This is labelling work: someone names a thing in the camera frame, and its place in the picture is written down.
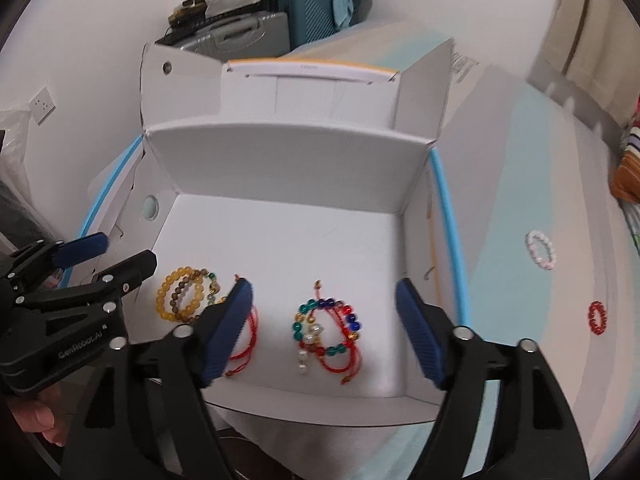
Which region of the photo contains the pearl bead string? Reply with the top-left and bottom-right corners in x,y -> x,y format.
297,322 -> 326,377

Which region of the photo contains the small red cord bracelet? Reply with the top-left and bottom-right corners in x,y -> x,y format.
222,274 -> 261,379

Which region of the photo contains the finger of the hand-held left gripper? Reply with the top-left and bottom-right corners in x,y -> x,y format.
17,250 -> 159,312
0,232 -> 110,291

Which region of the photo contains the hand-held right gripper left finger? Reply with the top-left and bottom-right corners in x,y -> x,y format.
62,277 -> 255,480

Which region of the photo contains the teal suitcase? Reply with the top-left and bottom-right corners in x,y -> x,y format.
277,0 -> 353,53

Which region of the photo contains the clear plastic bag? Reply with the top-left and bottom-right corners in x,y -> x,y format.
450,50 -> 478,86

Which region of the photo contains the white bead bracelet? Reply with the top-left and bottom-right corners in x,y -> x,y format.
525,230 -> 557,272

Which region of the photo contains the grey suitcase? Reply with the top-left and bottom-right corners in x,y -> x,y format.
177,10 -> 291,58

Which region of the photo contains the striped brown pillow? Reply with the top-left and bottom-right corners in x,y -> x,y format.
612,95 -> 640,206

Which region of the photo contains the green and brown bead bracelet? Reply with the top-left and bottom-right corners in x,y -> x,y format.
169,269 -> 224,324

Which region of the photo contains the black and gold object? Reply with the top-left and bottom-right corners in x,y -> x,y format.
167,0 -> 208,28

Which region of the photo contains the red bead bracelet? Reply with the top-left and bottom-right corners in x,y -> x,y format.
587,301 -> 608,335

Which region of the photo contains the person's left hand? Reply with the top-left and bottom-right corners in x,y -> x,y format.
7,387 -> 71,447

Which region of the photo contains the beige window curtain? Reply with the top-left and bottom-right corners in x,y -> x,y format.
530,0 -> 640,126

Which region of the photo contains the teal cloth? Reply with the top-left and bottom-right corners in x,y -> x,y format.
327,0 -> 356,31

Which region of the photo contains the large red cord bracelet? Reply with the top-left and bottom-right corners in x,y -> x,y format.
312,280 -> 364,386

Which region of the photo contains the yellow bead bracelet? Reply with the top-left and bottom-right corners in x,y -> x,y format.
156,266 -> 206,322

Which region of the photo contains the multicolour glass bead bracelet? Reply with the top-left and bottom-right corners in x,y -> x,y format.
290,297 -> 362,358

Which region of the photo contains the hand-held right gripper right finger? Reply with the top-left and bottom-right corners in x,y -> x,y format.
395,277 -> 592,480

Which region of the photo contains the white wall socket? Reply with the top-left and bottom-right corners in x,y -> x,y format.
31,86 -> 55,125

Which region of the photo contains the white and blue cardboard box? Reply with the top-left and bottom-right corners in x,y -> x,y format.
62,37 -> 471,425

